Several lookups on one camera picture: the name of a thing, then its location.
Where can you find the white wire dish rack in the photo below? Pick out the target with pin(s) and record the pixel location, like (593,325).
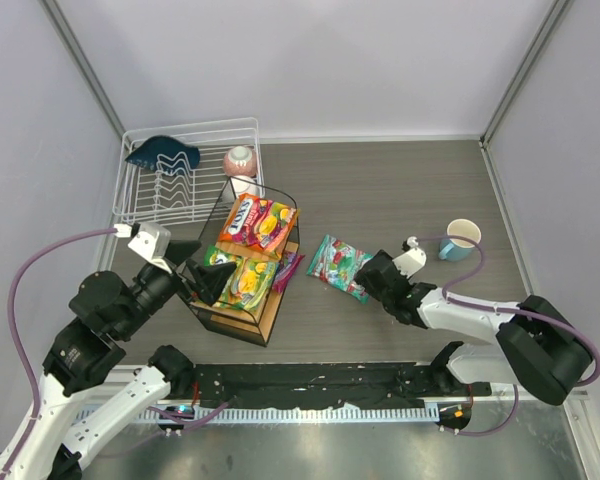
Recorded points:
(174,175)

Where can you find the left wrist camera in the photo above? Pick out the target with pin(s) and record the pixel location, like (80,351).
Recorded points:
(150,241)

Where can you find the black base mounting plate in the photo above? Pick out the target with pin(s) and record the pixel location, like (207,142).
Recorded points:
(318,386)

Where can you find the white cup in rack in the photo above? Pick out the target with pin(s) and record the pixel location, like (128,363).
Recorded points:
(241,184)

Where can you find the pink ceramic bowl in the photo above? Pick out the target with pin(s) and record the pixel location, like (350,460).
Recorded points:
(240,160)

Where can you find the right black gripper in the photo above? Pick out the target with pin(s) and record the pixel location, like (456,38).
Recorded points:
(386,282)

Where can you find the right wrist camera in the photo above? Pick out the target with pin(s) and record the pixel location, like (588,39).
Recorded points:
(412,260)

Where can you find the teal Fox's candy bag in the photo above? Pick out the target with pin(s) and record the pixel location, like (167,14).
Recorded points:
(336,264)

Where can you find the green Fox's candy bag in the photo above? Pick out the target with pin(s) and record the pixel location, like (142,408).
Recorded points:
(248,285)

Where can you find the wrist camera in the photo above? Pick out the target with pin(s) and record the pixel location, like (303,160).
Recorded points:
(150,241)
(412,260)

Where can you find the white slotted cable duct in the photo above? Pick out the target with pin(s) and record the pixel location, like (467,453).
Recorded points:
(345,414)

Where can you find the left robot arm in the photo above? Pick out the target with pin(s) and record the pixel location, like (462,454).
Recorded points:
(51,443)

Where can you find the light blue mug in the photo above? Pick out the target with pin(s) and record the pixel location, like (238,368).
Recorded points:
(462,235)

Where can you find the orange Fox's fruits candy bag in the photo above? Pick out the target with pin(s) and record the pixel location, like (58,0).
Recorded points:
(259,224)

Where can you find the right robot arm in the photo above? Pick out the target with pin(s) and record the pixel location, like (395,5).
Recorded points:
(528,344)

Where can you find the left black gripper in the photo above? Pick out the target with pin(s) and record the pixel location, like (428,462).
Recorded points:
(181,279)

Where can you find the purple Fox's berries candy bag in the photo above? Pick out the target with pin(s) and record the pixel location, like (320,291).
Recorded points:
(287,267)

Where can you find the dark blue plate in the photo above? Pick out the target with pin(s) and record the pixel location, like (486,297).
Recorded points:
(165,154)

